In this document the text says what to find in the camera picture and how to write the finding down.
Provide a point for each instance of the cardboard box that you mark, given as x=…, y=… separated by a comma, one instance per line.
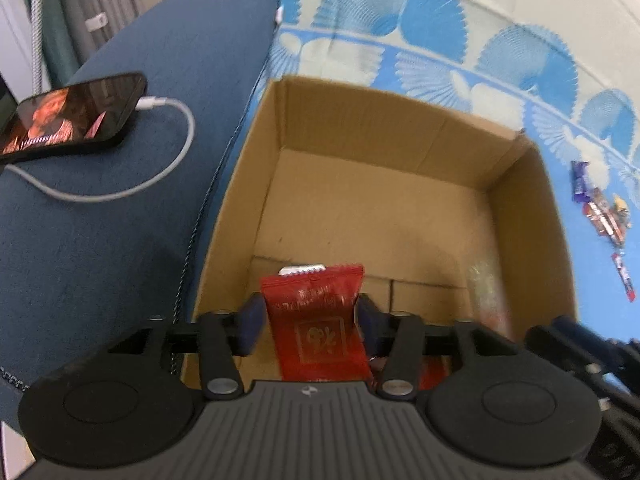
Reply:
x=360, y=195

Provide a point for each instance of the brown candy wrapper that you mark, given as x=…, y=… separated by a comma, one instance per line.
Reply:
x=605, y=217

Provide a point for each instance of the blue fabric sofa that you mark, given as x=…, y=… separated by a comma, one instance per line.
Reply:
x=125, y=260

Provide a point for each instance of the yellow candy bar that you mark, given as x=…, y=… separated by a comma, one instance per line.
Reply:
x=621, y=205

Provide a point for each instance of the black smartphone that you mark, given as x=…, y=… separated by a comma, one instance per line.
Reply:
x=75, y=115

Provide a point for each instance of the white curtain clip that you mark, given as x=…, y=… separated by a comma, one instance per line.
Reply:
x=95, y=21

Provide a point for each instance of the red snack packet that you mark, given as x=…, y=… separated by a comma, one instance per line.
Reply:
x=315, y=330

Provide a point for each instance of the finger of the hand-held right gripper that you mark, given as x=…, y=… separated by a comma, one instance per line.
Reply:
x=565, y=332

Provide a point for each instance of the teal curtain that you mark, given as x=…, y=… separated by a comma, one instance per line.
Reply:
x=57, y=35

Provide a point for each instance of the silver stick packet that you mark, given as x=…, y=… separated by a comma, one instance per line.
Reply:
x=300, y=270

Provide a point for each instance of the blue fan-print bedsheet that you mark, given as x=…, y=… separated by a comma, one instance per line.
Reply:
x=590, y=285

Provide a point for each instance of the white door frame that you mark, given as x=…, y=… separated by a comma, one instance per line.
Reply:
x=12, y=35

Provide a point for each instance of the clear plastic snack packet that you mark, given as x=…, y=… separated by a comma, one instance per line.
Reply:
x=485, y=290

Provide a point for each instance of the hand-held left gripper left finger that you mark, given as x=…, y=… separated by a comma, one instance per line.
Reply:
x=250, y=325

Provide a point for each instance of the purple snack packet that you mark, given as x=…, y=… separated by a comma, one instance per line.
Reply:
x=580, y=182

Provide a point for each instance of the thin red stick packet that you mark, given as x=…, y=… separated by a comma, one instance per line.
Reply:
x=622, y=275

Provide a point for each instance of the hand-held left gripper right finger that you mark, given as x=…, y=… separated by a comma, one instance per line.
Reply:
x=367, y=325

